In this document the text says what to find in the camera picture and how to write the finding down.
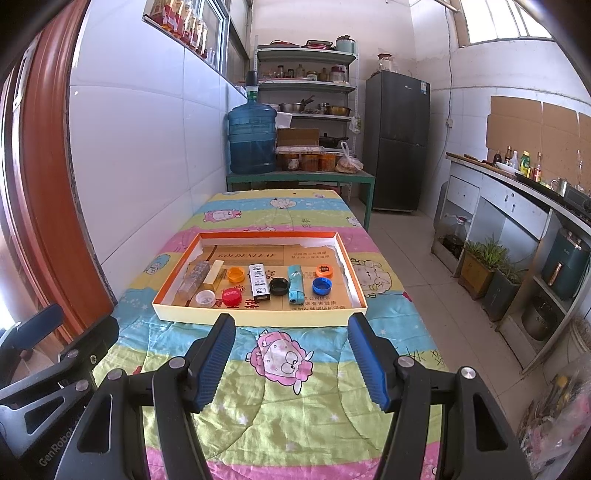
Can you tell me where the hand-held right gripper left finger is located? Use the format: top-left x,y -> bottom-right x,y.
71,314 -> 237,480

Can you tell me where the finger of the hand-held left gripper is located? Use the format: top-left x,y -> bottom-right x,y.
0,304 -> 65,365
0,316 -> 121,435

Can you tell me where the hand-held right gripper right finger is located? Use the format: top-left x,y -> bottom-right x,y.
347,313 -> 532,480

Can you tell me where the shallow orange-rimmed cardboard box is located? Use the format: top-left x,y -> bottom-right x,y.
152,232 -> 369,328

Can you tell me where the gold rectangular box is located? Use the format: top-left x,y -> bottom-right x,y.
203,261 -> 225,292

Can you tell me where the floral clear plastic box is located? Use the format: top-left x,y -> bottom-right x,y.
178,260 -> 211,298

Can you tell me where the teal small box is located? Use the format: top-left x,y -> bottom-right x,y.
287,265 -> 305,306

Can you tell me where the red wooden door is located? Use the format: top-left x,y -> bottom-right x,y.
0,0 -> 116,352

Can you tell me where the potted green plant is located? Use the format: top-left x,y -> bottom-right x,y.
459,235 -> 509,301

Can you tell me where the potted plant dark planter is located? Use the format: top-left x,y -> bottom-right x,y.
484,258 -> 527,321

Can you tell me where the glass jug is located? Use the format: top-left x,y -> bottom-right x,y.
441,216 -> 472,259

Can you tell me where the grey gas cylinder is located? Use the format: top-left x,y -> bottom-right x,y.
434,182 -> 448,232

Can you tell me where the steel cooking pot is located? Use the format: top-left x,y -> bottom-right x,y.
522,295 -> 561,341

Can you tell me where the clear plastic bag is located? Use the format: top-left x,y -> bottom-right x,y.
517,360 -> 591,476

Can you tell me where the plastic bag of bread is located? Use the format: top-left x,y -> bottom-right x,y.
335,141 -> 365,175

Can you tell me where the grey kitchen counter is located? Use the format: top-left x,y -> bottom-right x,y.
434,152 -> 591,374

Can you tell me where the teal air fryer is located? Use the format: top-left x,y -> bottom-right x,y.
541,227 -> 591,301

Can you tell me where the dark refrigerator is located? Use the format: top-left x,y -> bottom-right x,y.
362,70 -> 431,213

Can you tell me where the blue water jug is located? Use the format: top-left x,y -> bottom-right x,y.
227,90 -> 278,175

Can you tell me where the brown cardboard box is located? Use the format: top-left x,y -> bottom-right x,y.
276,128 -> 321,147

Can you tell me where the gas stove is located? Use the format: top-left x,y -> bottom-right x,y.
566,185 -> 591,208

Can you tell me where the metal shelf rack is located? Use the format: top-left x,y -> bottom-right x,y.
255,39 -> 360,153

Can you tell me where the row of glass jars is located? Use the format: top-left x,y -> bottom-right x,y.
261,65 -> 348,82

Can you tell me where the row of liquor bottles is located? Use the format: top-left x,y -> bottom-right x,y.
143,0 -> 211,58

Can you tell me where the sliding glass window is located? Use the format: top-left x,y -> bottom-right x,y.
203,0 -> 252,88

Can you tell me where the cardboard wall panel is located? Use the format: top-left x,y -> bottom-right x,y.
486,95 -> 542,155
540,102 -> 580,171

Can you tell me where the high wall window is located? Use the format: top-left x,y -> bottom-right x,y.
457,0 -> 555,47

